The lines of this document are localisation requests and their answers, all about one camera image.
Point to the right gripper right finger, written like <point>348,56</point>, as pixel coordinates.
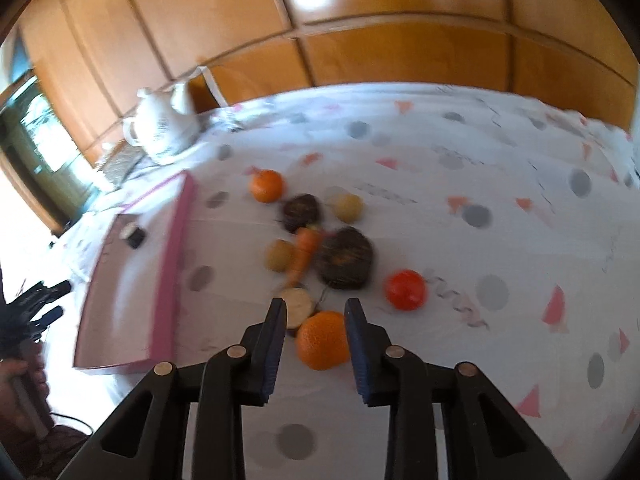
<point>485,437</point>

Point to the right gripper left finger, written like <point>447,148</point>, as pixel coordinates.
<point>145,436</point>

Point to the small cut dark cylinder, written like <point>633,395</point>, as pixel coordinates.
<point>132,235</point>

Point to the red tomato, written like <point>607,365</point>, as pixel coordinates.
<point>406,290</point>

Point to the large orange with stem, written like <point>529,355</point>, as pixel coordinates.
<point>321,341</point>

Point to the large cut dark cylinder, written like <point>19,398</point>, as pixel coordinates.
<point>299,306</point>

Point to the large dark water chestnut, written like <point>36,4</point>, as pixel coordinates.
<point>345,260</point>

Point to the orange carrot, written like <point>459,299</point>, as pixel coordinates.
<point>307,243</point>

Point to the yellow-brown small round fruit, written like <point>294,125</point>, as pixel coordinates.
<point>348,207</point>

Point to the dark round water chestnut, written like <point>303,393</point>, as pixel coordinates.
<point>299,212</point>

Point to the small orange tangerine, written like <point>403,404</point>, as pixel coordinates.
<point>267,186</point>

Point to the person's left hand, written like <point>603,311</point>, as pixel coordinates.
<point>14,399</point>

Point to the pink-edged cardboard tray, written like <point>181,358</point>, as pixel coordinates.
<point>127,322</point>

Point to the wooden door with glass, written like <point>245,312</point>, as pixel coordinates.
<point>38,148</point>

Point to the ornate tissue box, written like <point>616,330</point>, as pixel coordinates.
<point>115,167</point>

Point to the white patterned tablecloth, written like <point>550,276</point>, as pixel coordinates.
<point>522,219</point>

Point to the white ceramic electric kettle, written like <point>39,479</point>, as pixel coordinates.
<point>164,123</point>

